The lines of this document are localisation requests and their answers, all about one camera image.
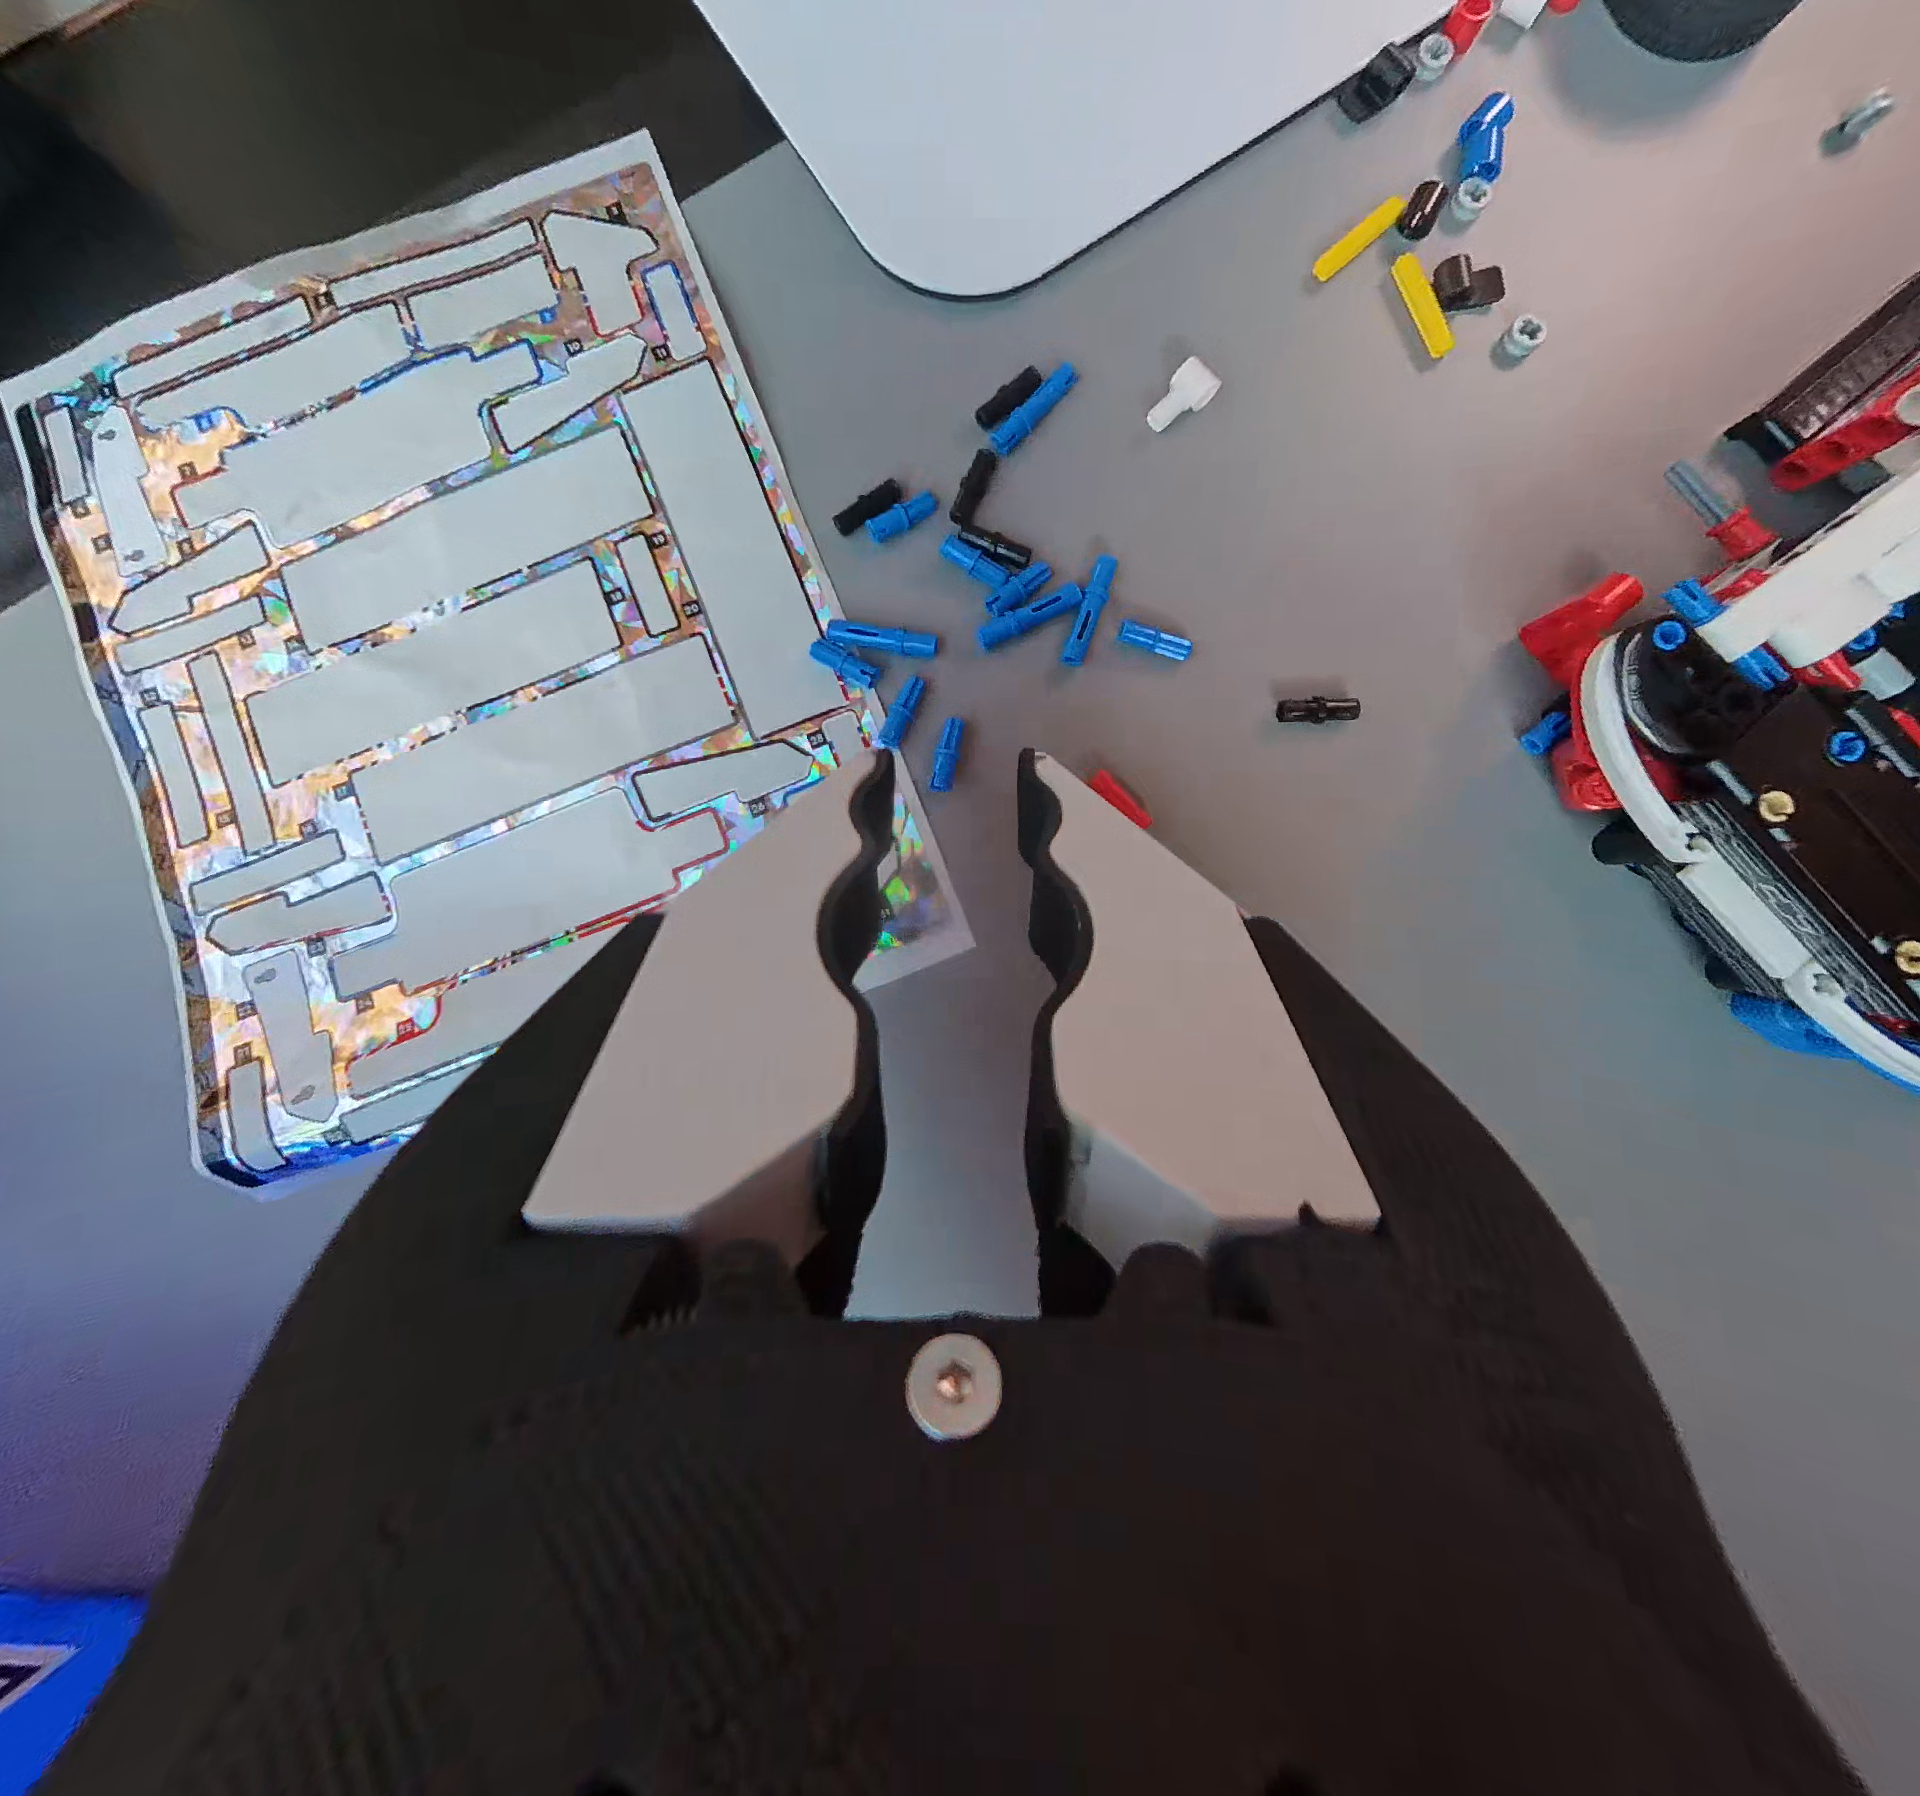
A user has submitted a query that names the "scattered pile of blue pins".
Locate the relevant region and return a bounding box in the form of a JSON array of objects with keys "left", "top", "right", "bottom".
[{"left": 808, "top": 359, "right": 1200, "bottom": 795}]

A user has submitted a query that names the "black toy angle connector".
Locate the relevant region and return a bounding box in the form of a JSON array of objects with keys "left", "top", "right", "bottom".
[{"left": 1336, "top": 41, "right": 1421, "bottom": 125}]

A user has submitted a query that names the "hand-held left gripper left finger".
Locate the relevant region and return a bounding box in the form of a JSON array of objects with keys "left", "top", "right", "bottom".
[{"left": 519, "top": 749, "right": 901, "bottom": 1319}]

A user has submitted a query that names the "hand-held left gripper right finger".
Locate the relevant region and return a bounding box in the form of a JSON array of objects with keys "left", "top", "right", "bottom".
[{"left": 1015, "top": 747, "right": 1387, "bottom": 1319}]

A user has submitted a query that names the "holographic sticker sheet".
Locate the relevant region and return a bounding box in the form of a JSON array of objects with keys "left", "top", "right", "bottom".
[{"left": 0, "top": 129, "right": 981, "bottom": 1208}]

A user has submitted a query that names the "grey desk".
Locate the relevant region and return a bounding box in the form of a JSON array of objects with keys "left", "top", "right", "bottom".
[{"left": 0, "top": 0, "right": 1920, "bottom": 1602}]

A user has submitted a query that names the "yellow toy axle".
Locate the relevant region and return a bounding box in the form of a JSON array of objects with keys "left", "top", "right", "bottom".
[
  {"left": 1388, "top": 249, "right": 1458, "bottom": 362},
  {"left": 1312, "top": 193, "right": 1412, "bottom": 284}
]

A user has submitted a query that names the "white plastic tray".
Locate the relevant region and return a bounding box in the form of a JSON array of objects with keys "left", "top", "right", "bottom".
[{"left": 607, "top": 0, "right": 1645, "bottom": 302}]

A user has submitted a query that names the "blue plastic bin with label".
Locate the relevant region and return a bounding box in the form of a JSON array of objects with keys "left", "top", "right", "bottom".
[{"left": 0, "top": 1586, "right": 155, "bottom": 1726}]

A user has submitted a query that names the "toy brick race car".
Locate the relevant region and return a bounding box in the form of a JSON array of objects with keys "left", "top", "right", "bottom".
[{"left": 1514, "top": 303, "right": 1920, "bottom": 1096}]

